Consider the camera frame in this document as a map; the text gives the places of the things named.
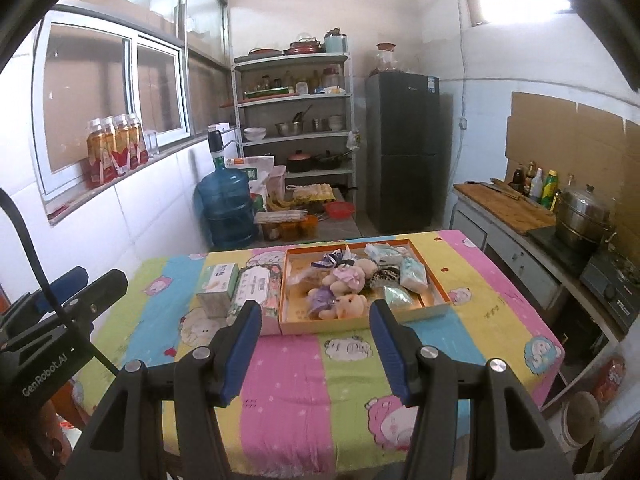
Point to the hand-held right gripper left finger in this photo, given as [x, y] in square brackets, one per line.
[240, 350]

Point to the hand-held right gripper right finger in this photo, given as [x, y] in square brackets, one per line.
[395, 355]

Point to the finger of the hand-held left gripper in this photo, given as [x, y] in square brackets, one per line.
[67, 280]
[102, 285]

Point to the orange cardboard box tray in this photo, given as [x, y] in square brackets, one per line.
[300, 317]

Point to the leopard print scrunchie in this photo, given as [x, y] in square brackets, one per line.
[385, 276]

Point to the plush bear purple dress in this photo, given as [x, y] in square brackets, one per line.
[325, 302]

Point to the small pale blue tissue packet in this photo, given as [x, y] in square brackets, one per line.
[382, 253]

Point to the person's left forearm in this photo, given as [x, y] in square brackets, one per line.
[30, 445]

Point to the floral tissue box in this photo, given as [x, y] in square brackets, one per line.
[257, 290]

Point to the green white carton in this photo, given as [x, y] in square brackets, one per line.
[217, 285]

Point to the jar of brown preserve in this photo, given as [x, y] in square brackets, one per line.
[270, 231]

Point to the red label drink bottle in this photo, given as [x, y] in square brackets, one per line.
[110, 147]
[138, 139]
[123, 142]
[96, 155]

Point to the jar of orange preserve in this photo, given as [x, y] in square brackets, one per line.
[289, 231]
[309, 226]

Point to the clear noodle container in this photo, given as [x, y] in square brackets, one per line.
[280, 216]

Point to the grey kitchen cabinet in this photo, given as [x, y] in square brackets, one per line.
[500, 255]

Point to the blue water jug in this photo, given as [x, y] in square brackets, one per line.
[227, 205]

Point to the clear glass cup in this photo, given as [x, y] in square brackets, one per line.
[152, 142]

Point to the bananas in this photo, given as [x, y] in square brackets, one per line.
[280, 203]

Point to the red plastic basket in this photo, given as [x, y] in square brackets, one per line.
[340, 210]

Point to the egg tray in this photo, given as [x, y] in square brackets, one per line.
[312, 193]

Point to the pink white bag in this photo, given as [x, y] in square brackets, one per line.
[276, 180]

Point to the white green flour bag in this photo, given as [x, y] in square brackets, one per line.
[247, 172]

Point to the black water pump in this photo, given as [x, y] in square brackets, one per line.
[216, 144]

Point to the sliding window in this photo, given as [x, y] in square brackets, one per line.
[90, 100]

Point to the wooden cutting board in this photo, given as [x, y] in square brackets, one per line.
[505, 207]

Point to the black induction cooker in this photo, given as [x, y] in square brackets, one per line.
[550, 247]

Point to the dark fridge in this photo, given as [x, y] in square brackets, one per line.
[402, 160]

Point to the white plastic bucket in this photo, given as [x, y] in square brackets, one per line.
[580, 420]

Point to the black pot with red lid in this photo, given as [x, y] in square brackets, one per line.
[300, 160]

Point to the black wok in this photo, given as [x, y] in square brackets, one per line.
[330, 161]

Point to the dark sauce bottle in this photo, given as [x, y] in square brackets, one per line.
[517, 181]

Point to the white bowl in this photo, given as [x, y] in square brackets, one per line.
[255, 134]

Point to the red plastic bag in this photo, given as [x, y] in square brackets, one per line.
[609, 377]

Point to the white plastic bottle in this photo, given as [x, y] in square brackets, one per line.
[536, 186]

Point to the brown sauce bottle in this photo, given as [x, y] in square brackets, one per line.
[529, 175]

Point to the steel basin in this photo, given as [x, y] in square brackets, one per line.
[289, 129]

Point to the yellow green bottle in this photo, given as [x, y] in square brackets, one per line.
[549, 189]

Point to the gas stove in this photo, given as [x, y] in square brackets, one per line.
[612, 290]

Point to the steel steamer pot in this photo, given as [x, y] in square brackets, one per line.
[585, 220]

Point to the white metal shelf rack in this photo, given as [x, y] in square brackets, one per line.
[292, 101]

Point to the green tray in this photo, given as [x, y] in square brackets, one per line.
[269, 92]

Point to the flat red dish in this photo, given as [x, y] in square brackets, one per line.
[264, 52]

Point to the jar with red lid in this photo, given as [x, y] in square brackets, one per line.
[331, 78]

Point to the glass jar with brown lid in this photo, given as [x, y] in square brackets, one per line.
[386, 59]

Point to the red pan with glass lid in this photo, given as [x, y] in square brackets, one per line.
[302, 48]

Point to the teal canister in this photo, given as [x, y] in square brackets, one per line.
[336, 42]

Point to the cardboard sheets on wall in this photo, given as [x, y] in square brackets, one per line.
[565, 135]

